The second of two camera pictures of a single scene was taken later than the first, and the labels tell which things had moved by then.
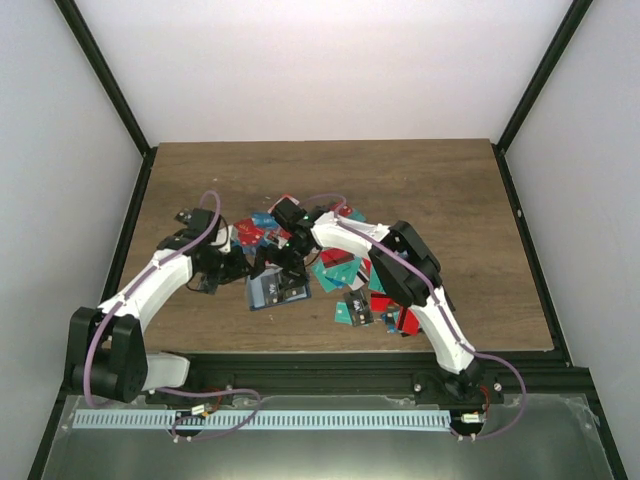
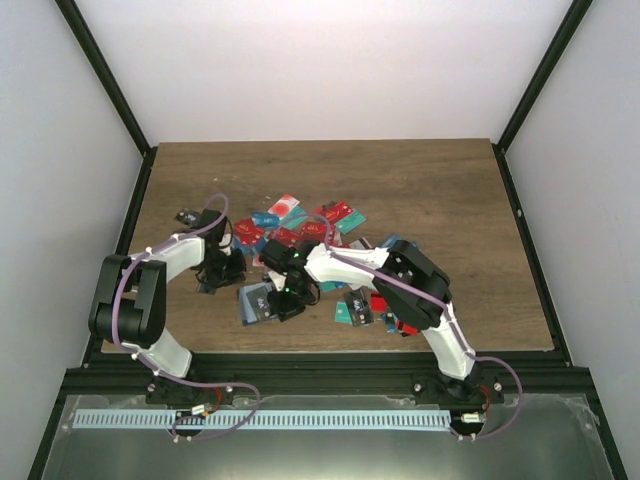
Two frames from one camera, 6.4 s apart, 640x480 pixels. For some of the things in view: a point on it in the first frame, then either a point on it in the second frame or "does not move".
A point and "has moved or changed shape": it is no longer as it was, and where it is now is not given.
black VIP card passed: [270, 284] has moved or changed shape
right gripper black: [261, 259] -> [285, 311]
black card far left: [185, 215] does not move
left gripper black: [240, 267] does not move
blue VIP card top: [264, 220] does not move
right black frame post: [538, 78] does not move
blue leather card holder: [275, 286] has moved or changed shape
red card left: [247, 232] does not move
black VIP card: [359, 308] does not move
